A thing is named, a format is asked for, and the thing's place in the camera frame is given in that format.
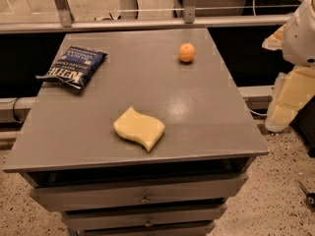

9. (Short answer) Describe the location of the metal railing frame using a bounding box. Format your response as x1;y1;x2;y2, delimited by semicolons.
0;0;303;34

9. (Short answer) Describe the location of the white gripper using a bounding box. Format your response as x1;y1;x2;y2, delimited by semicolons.
262;0;315;133

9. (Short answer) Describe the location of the blue Kettle chip bag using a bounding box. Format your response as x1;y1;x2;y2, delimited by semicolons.
37;46;107;90

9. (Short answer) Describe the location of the yellow wavy sponge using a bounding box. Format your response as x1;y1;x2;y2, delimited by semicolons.
113;107;165;152

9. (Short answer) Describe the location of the orange fruit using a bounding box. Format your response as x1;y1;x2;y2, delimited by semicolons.
179;43;195;63

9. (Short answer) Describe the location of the top grey drawer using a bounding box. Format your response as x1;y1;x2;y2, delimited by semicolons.
31;173;248;211

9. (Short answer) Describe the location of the grey drawer cabinet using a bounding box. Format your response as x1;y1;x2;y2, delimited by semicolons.
4;29;268;236

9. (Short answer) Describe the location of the grey drawer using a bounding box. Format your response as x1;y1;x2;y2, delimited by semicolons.
80;221;215;236
62;204;226;230
31;173;248;211

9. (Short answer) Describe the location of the dark object on floor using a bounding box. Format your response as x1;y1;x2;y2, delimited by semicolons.
298;181;315;208

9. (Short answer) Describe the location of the bottom grey drawer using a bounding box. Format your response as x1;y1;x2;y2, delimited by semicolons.
80;221;215;236

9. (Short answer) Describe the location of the middle grey drawer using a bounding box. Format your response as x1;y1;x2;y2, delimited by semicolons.
62;204;226;230

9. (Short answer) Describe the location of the white cable on right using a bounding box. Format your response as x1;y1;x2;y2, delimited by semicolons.
247;107;269;118

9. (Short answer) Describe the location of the black cable on left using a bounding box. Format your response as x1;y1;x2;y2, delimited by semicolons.
11;96;23;124

